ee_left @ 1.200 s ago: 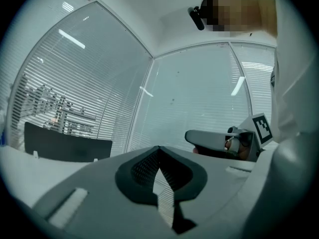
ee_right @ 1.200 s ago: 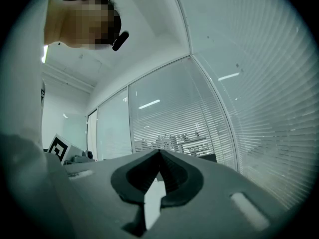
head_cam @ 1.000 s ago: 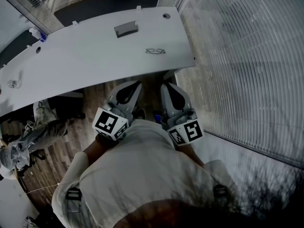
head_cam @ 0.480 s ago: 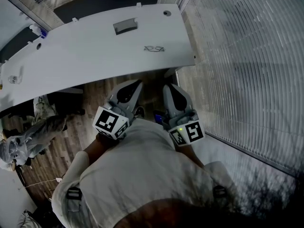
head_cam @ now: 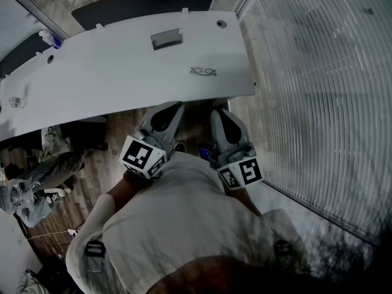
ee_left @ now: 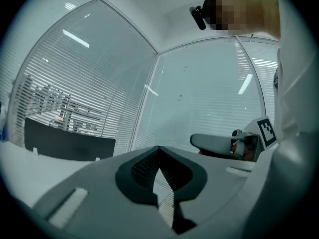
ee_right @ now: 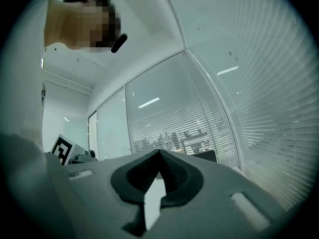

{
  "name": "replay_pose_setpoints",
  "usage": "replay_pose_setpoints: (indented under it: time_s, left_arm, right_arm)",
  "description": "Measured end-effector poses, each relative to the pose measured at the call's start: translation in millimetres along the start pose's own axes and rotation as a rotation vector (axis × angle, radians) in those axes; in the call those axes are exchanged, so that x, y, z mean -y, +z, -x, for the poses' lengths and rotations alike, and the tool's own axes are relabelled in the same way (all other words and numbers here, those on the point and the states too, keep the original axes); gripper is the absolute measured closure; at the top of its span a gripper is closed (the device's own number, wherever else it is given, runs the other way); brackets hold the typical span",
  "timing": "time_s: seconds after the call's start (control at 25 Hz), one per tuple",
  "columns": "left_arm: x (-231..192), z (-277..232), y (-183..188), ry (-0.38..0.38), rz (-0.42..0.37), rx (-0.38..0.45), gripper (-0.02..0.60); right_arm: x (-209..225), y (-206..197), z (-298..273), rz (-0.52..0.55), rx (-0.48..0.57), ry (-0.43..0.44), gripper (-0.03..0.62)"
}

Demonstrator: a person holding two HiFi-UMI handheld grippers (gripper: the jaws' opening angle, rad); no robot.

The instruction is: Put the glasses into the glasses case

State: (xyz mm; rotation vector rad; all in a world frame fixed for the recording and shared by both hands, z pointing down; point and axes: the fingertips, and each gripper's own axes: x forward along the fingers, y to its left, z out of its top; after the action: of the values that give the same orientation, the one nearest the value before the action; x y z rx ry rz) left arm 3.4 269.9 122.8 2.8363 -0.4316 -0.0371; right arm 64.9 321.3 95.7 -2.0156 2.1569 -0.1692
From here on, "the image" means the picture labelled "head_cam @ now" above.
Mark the clear plastic bag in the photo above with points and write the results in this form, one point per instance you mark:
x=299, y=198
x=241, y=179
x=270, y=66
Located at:
x=16, y=196

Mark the small clear plastic item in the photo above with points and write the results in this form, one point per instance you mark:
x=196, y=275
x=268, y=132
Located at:
x=16, y=101

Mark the person's right forearm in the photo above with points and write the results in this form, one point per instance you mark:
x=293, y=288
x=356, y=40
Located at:
x=246, y=199

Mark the small blue object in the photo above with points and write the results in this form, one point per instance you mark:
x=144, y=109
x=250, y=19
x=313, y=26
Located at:
x=204, y=153

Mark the grey-green crumpled jacket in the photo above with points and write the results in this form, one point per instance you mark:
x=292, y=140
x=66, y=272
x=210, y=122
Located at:
x=56, y=164

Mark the grey glasses case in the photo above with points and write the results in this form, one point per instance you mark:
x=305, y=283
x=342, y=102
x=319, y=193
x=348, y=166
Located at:
x=165, y=42

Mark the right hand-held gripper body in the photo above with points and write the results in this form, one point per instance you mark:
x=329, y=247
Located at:
x=245, y=173

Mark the person's left forearm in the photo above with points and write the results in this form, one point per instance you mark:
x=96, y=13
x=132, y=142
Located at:
x=124, y=188

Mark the white desk clip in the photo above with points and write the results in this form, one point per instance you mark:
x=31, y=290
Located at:
x=100, y=26
x=38, y=54
x=184, y=11

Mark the large black floor mat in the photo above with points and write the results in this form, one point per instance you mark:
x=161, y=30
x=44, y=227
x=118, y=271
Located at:
x=144, y=6

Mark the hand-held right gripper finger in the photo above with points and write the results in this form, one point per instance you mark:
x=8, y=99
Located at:
x=219, y=130
x=242, y=127

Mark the thin black-framed glasses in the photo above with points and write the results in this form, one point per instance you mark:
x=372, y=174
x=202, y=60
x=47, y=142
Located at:
x=211, y=71

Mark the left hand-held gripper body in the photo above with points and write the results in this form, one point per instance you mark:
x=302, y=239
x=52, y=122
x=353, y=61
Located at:
x=141, y=156

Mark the person's white shirt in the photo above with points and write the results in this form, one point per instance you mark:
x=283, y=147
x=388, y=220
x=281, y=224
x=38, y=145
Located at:
x=183, y=219

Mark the white cabinet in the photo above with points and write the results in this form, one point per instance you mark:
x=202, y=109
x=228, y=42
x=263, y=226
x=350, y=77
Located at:
x=15, y=250

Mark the white and blue bottle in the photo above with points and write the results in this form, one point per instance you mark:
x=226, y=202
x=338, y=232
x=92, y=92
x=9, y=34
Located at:
x=50, y=38

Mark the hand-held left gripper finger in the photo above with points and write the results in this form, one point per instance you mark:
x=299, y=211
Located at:
x=176, y=121
x=149, y=119

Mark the white window blinds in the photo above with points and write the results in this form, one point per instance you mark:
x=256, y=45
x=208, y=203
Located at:
x=321, y=103

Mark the white sneaker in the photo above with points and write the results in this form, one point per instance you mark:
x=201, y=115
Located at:
x=53, y=195

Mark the grey cloth bag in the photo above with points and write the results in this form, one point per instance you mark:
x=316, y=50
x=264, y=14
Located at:
x=29, y=283

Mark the small black floor mat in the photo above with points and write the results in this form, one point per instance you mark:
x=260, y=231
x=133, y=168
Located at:
x=21, y=54

